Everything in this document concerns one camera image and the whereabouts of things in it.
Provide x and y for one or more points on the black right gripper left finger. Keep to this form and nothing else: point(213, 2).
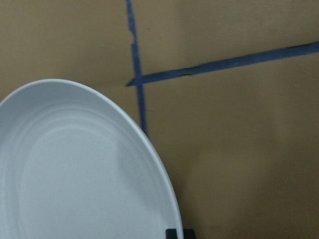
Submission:
point(171, 234)

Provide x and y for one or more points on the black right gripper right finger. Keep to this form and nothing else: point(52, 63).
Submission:
point(189, 234)

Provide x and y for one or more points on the light blue plate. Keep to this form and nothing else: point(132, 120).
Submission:
point(74, 165)

